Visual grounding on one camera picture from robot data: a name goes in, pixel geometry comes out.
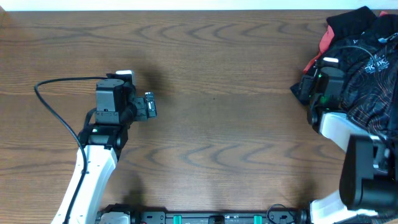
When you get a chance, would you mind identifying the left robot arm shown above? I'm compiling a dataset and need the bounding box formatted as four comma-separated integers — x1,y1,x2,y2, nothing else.
52,74,157,223

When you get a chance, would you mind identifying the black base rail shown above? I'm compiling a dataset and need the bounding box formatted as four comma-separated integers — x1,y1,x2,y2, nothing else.
94,204,311,224

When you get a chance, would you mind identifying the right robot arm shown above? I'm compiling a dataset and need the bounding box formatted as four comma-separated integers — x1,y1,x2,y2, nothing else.
296,67,397,223

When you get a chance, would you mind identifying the black orange-patterned jersey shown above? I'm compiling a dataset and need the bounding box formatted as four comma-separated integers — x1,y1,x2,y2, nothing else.
290,14,397,138

